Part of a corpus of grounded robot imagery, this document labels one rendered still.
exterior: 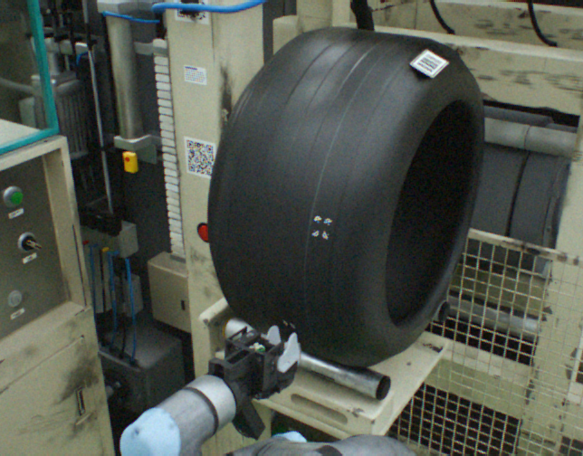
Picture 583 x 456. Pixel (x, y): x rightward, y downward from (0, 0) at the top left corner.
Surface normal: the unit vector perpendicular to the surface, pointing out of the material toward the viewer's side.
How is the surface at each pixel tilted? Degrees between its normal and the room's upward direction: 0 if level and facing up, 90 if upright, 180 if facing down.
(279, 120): 47
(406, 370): 0
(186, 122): 90
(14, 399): 90
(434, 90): 80
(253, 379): 83
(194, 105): 90
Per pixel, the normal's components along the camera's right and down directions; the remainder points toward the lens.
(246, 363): 0.84, 0.25
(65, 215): -0.54, 0.39
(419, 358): 0.00, -0.89
